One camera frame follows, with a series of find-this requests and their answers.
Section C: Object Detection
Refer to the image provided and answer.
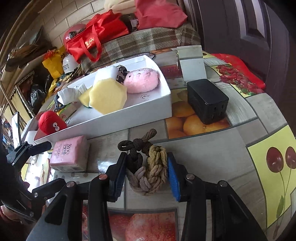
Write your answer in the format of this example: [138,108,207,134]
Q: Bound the black power cube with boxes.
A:
[187,79,229,125]

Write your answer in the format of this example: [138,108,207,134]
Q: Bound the white foam block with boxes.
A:
[93,65,118,86]

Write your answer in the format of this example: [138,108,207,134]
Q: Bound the teal tissue pack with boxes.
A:
[57,102,82,122]

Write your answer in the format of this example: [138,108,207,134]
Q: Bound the pink tissue pack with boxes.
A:
[49,136,90,172]

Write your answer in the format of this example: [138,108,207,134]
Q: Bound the braided rope toy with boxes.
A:
[117,128,169,196]

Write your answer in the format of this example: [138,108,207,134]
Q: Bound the black plastic bag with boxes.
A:
[27,84,47,114]

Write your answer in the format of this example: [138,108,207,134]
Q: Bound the brown paper bag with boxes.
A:
[5,40,55,72]

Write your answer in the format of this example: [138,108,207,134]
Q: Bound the fruit print tablecloth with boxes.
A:
[33,53,295,240]

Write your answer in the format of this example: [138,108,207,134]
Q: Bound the yellow octagonal sponge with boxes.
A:
[89,78,127,114]

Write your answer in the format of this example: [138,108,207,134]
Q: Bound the pink plush ball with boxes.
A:
[123,68,159,94]

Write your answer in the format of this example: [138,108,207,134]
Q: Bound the folded metal stand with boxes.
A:
[177,45,207,83]

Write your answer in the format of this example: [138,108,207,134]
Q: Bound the white cardboard box tray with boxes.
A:
[34,55,172,144]

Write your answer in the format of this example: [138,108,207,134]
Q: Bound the cream foam tubes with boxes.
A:
[104,0,136,15]

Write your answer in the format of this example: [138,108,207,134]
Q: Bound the red glossy tote bag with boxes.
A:
[66,10,129,63]

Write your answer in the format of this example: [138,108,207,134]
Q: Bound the white towel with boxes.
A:
[57,84,87,105]

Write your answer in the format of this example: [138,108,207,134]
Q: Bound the red bag on chair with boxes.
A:
[213,54,265,93]

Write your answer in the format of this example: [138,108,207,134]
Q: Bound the dark red fabric bag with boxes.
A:
[134,0,188,30]

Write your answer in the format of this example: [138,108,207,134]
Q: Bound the smartphone on stand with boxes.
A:
[11,111,22,149]

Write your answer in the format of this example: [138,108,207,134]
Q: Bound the red plush apple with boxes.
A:
[38,110,67,135]

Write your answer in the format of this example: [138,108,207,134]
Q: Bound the plaid covered furniture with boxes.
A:
[81,23,201,74]

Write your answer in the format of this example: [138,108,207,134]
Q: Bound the cow print cloth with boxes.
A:
[116,65,129,84]

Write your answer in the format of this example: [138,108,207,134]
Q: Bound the white helmet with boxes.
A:
[62,54,79,74]

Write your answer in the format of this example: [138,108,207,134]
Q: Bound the pink helmet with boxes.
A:
[63,23,86,47]

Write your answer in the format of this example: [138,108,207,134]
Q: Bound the yellow bag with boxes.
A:
[42,46,66,79]

